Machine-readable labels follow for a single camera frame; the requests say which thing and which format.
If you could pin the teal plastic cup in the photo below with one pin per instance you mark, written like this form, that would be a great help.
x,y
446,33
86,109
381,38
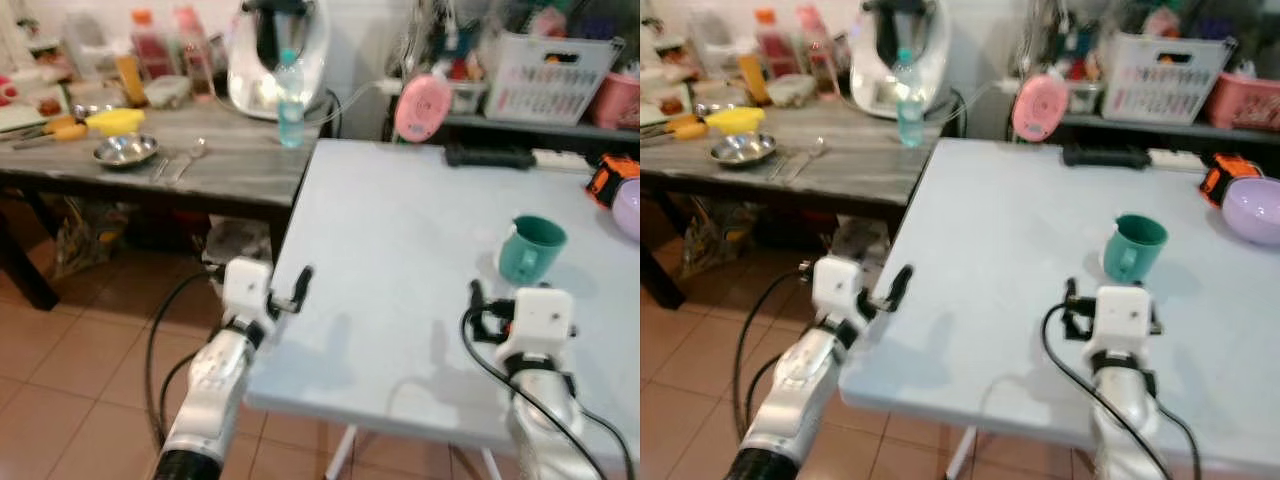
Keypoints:
x,y
1135,250
530,255

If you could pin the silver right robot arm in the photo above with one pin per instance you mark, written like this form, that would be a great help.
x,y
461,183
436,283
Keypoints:
x,y
545,430
1125,430

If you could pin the white plastic bin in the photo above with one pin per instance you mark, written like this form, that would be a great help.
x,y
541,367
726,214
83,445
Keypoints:
x,y
860,245
235,245

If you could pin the white folding table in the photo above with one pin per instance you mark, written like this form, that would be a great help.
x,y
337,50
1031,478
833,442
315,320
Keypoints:
x,y
1000,250
400,250

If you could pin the long black bar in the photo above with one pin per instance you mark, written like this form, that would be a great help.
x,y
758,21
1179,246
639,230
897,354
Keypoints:
x,y
1105,157
490,157

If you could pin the dark wooden grey-topped table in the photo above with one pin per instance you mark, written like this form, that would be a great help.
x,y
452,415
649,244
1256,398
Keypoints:
x,y
770,195
150,195

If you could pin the steel spoon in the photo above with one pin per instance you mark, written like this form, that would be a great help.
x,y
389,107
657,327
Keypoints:
x,y
190,155
808,155

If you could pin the white power strip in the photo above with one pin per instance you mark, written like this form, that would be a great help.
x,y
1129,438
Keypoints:
x,y
565,160
1180,160

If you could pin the steel fork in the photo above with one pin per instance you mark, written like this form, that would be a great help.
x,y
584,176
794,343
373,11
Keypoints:
x,y
778,168
160,168

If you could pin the clear plastic water bottle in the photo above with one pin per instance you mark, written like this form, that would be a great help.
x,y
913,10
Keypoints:
x,y
910,110
290,110

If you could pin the patterned shopping bag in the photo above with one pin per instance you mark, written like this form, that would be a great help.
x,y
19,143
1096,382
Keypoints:
x,y
715,235
85,235

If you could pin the purple plastic bowl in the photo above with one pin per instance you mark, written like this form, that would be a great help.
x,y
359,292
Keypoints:
x,y
630,210
1255,210

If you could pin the orange and black device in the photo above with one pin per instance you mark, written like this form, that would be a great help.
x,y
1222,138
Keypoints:
x,y
610,180
1225,180

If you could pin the pink round container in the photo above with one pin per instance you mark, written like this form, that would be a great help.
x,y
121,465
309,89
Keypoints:
x,y
1040,105
422,108

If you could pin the stainless steel bowl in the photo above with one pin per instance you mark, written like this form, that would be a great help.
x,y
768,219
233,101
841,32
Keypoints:
x,y
125,150
742,150

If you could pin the white kitchen cooking machine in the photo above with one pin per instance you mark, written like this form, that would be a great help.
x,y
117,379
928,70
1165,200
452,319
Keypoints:
x,y
890,75
270,75

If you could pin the clear plastic food container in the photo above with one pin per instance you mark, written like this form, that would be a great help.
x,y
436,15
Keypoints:
x,y
168,90
790,90

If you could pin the white plastic basket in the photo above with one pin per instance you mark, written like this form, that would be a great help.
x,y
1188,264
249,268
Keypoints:
x,y
1165,80
550,80

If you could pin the yellow plastic bowl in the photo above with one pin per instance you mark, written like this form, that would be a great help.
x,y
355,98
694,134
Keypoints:
x,y
115,121
735,120

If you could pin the pink plastic basket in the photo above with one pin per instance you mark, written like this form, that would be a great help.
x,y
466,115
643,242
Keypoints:
x,y
615,100
1245,100

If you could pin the pink capped clear bottle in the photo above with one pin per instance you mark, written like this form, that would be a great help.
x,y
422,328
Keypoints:
x,y
815,50
193,50

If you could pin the yellow sauce bottle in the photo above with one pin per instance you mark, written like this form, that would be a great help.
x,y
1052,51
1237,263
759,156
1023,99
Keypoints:
x,y
752,80
131,80

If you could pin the orange capped bottle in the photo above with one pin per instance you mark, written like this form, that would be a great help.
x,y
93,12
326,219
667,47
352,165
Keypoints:
x,y
150,45
770,45

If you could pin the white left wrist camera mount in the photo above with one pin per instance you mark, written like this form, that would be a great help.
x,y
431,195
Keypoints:
x,y
835,282
245,285

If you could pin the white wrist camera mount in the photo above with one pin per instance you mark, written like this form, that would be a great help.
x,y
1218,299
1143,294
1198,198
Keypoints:
x,y
835,282
540,315
1120,315
245,285

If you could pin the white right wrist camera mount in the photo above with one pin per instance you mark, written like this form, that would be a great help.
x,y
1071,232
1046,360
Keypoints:
x,y
1120,315
540,315

